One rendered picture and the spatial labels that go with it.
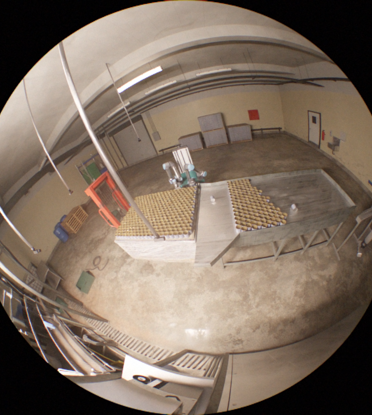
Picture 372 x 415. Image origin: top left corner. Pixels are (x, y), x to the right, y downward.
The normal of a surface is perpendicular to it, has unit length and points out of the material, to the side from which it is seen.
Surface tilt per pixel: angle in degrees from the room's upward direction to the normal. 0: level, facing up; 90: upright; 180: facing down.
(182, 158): 90
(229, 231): 0
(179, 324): 0
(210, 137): 91
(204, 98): 90
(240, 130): 92
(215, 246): 0
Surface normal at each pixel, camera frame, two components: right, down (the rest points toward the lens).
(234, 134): -0.16, 0.67
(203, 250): -0.31, -0.72
